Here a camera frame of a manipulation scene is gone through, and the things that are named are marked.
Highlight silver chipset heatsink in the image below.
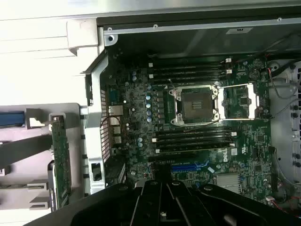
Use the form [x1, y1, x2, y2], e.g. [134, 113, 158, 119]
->
[216, 174, 241, 194]

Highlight blue expansion slot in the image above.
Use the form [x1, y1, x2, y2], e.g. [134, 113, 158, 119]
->
[173, 159, 210, 172]

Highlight black RAM slot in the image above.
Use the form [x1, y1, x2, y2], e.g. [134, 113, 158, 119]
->
[152, 135, 232, 143]
[148, 65, 226, 72]
[152, 76, 222, 83]
[155, 140, 236, 148]
[148, 57, 233, 66]
[155, 129, 237, 137]
[148, 70, 233, 78]

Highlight green motherboard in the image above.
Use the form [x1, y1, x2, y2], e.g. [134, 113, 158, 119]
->
[100, 55, 277, 205]

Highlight grey metal PC case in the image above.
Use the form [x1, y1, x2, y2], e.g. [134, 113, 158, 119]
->
[81, 6, 301, 226]

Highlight silver ethernet port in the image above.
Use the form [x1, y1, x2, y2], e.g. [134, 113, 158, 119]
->
[108, 105, 123, 116]

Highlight grey parts rack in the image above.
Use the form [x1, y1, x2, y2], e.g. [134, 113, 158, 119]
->
[0, 102, 88, 212]

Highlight CPU socket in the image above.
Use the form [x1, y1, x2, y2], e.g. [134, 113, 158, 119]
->
[170, 84, 221, 127]

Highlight silver socket cover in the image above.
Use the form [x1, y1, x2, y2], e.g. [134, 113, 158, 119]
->
[218, 83, 260, 121]

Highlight grey case locating block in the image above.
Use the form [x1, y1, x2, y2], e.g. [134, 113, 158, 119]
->
[67, 20, 99, 57]

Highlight grey wire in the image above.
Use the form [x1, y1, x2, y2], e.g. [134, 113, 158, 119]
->
[270, 79, 301, 99]

